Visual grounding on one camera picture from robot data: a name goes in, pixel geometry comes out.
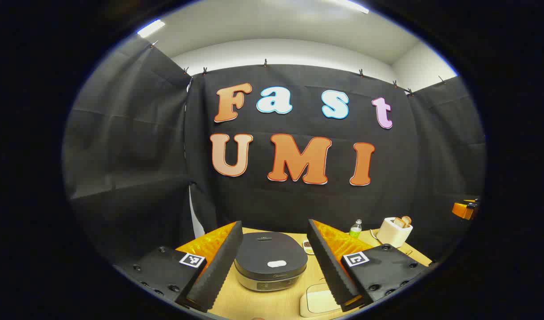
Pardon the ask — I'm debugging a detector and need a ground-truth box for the white toaster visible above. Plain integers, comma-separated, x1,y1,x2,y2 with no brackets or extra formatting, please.
376,216,413,248

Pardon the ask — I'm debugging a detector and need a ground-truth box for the black backdrop cloth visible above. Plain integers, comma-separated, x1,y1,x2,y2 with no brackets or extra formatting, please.
62,36,486,267

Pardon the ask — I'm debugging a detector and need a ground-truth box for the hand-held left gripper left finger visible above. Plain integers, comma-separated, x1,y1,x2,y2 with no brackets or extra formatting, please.
114,221,244,312

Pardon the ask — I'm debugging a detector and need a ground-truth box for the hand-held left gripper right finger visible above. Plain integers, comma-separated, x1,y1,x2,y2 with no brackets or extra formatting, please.
307,219,433,312

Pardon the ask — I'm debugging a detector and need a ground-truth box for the ceiling light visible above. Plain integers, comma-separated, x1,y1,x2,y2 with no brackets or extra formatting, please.
137,19,166,38
338,0,370,14

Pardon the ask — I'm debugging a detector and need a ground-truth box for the black rice cooker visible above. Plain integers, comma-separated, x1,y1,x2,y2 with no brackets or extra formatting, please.
233,232,309,292

